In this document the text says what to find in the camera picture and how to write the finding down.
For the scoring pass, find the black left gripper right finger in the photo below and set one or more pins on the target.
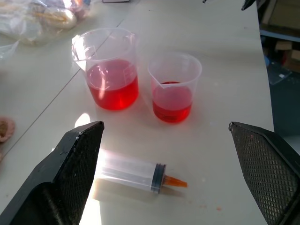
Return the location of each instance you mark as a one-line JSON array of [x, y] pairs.
[[267, 168]]

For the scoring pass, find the clear syringe with orange tip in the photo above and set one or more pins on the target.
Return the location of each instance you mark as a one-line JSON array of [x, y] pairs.
[[131, 169]]

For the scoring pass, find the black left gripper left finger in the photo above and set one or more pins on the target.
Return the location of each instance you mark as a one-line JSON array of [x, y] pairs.
[[58, 173]]

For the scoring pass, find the large beaker with red liquid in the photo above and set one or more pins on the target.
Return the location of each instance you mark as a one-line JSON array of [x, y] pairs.
[[110, 77]]

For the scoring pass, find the small beaker with red liquid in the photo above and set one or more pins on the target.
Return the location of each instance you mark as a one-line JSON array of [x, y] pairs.
[[173, 93]]

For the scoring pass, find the cardboard boxes on shelf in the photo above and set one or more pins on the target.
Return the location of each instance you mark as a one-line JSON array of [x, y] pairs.
[[284, 54]]

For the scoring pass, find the pink knitted item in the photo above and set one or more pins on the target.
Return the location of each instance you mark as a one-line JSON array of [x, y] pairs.
[[5, 131]]

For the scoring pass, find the clear plastic bag with contents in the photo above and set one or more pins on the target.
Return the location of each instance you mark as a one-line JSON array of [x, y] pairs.
[[37, 18]]

